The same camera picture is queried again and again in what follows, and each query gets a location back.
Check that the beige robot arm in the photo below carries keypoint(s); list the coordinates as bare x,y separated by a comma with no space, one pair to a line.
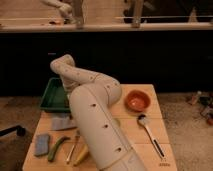
90,95

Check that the green plastic tray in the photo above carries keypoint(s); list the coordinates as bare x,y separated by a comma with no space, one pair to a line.
54,99

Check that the orange bowl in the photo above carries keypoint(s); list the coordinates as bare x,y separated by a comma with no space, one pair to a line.
137,101

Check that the grey cloth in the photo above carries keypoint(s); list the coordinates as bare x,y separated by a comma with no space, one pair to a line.
62,122

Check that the metal fork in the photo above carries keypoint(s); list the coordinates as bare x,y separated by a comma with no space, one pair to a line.
77,137

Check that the yellow banana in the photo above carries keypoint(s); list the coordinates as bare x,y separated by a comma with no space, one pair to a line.
81,156

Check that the green cucumber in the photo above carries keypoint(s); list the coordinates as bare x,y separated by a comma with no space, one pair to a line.
53,151

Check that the black chair base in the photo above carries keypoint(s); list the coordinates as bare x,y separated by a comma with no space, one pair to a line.
19,130

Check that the silver spoon black handle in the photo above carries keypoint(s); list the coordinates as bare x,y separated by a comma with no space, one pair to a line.
142,120

